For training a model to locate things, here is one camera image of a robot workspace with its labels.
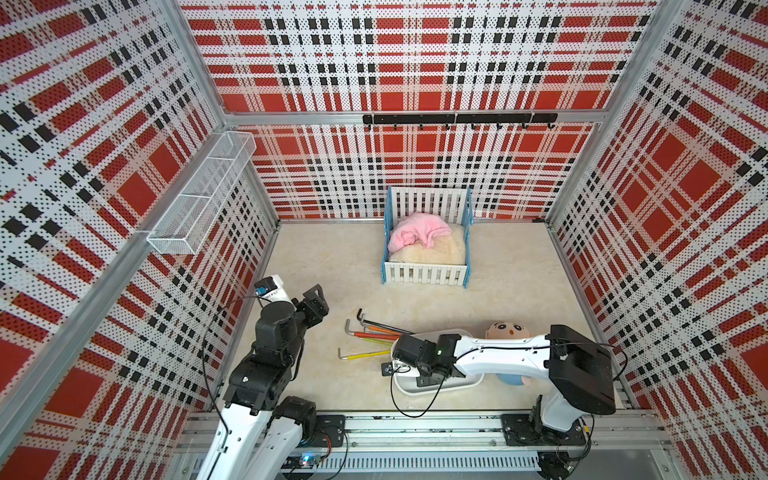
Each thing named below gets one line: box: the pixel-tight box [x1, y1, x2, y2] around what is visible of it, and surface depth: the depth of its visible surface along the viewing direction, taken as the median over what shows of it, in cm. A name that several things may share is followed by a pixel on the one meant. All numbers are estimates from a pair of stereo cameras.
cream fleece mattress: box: [388, 223, 467, 265], surface depth 101 cm
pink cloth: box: [388, 212, 452, 253], surface depth 100 cm
